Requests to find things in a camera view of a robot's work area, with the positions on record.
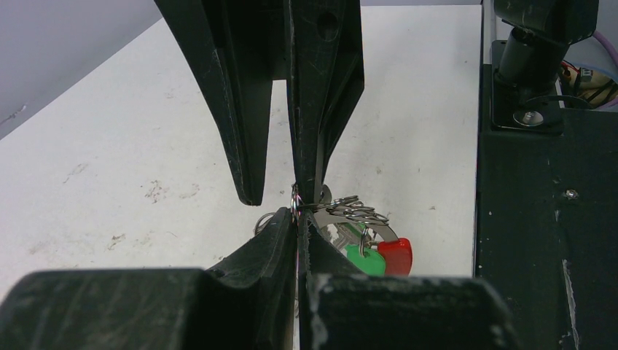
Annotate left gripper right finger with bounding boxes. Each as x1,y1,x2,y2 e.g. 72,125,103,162
297,211,520,349

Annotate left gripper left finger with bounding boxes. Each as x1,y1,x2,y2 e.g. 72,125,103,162
1,208,297,349

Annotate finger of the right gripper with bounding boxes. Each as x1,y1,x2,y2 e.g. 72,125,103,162
283,1,364,203
156,1,283,206

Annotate green key tag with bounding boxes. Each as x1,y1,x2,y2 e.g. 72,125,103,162
345,244,386,276

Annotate large keyring with red sleeve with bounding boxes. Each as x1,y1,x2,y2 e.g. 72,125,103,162
291,184,413,276

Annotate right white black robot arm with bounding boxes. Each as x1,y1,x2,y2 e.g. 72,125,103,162
157,1,598,206

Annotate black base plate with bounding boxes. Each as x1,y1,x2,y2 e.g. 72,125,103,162
474,39,617,349

